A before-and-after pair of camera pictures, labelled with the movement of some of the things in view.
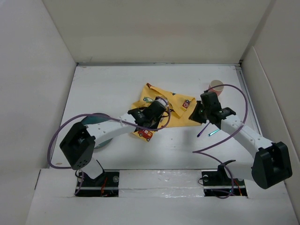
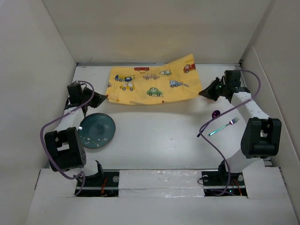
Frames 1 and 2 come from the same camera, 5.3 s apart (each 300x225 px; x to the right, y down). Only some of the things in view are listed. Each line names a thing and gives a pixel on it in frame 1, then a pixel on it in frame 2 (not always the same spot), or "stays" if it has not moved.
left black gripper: (154, 125) → (98, 99)
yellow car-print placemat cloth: (177, 114) → (178, 79)
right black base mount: (217, 183) stays
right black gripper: (194, 116) → (208, 92)
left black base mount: (107, 185) stays
